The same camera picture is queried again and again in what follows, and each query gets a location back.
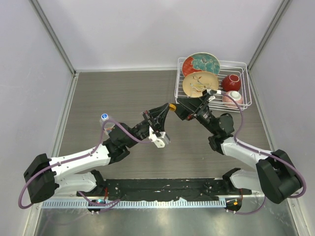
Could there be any cream floral plate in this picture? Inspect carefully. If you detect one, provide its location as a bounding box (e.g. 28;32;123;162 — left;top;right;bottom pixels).
182;71;219;98

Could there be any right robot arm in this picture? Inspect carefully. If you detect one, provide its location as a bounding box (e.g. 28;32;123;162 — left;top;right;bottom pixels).
175;93;307;204

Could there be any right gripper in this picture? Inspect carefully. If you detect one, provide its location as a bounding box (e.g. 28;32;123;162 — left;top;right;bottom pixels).
170;93;218;135

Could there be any white slotted cable duct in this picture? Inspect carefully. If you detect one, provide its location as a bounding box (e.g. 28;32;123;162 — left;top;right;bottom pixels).
41;198;226;209

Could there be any red and teal plate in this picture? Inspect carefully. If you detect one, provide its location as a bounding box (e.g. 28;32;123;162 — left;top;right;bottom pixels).
182;52;221;76

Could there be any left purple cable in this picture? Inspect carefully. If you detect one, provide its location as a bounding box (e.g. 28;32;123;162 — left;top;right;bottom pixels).
18;118;153;213

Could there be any pink patterned bowl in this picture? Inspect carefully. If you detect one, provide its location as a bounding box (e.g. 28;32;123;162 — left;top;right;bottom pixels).
222;90;243;108

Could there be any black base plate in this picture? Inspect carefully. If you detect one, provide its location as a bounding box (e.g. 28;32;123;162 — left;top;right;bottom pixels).
82;178;252;202

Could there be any red bowl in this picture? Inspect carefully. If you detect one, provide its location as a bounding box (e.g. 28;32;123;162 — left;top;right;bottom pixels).
221;74;241;92

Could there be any white wire dish rack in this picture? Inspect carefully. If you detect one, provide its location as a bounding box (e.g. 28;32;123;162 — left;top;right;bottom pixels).
174;58;252;112

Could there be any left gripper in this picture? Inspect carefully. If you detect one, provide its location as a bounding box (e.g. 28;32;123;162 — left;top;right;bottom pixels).
126;104;170;148

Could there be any clear plastic water bottle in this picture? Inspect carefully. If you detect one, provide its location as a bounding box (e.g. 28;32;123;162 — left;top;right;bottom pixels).
99;115;115;136

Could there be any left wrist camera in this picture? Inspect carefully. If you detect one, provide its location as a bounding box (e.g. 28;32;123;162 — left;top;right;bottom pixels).
149;127;170;148

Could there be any orange bottle cap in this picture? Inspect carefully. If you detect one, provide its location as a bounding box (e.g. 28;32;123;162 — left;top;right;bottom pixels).
169;104;176;112

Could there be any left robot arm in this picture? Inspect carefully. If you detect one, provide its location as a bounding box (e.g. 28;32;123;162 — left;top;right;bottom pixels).
18;103;176;209

